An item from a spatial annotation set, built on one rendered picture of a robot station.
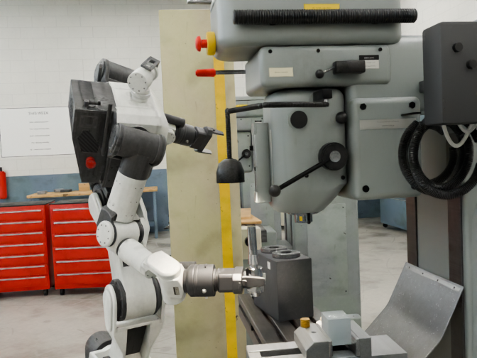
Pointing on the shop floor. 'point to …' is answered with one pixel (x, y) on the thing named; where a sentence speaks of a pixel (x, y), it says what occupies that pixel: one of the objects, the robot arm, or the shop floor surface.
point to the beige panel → (201, 185)
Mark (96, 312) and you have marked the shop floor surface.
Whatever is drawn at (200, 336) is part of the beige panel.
